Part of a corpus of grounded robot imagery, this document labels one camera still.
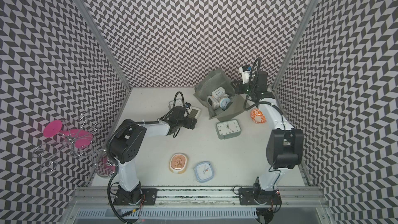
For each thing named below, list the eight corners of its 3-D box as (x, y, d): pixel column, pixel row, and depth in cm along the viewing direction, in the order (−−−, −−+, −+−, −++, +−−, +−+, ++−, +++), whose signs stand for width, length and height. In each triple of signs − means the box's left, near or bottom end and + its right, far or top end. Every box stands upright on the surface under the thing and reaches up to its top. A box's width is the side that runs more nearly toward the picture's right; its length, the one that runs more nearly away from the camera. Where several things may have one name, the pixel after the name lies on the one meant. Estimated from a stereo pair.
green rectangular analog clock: (218, 140, 93) (218, 137, 91) (214, 125, 100) (214, 122, 97) (242, 136, 95) (243, 133, 92) (237, 121, 102) (237, 119, 99)
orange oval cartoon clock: (168, 173, 81) (167, 171, 79) (171, 155, 87) (170, 153, 85) (186, 173, 81) (185, 171, 79) (187, 155, 87) (187, 153, 85)
